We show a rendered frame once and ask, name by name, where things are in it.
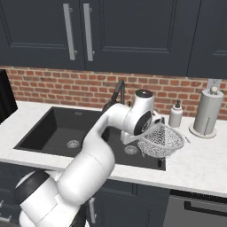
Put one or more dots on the grey dishwasher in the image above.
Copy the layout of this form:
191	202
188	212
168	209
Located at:
198	211

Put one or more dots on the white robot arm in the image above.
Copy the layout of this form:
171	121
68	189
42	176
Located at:
88	165

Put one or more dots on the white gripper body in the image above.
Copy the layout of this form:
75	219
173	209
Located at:
129	138

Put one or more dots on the black appliance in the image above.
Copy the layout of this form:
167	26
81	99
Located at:
5	94

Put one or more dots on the white soap dispenser bottle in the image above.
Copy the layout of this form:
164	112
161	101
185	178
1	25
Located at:
175	115

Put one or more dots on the dark base cupboard front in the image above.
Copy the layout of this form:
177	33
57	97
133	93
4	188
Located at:
9	183

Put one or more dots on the dark base cupboard door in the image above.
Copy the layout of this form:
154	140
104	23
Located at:
130	207

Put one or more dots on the black kitchen sink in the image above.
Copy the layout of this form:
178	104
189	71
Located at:
59	130

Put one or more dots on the grey wall outlet plate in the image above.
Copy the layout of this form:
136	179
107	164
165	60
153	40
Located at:
213	82

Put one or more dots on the paper towel roll holder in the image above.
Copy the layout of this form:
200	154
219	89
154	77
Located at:
208	112

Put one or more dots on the black sink faucet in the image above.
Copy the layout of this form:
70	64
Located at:
119	88

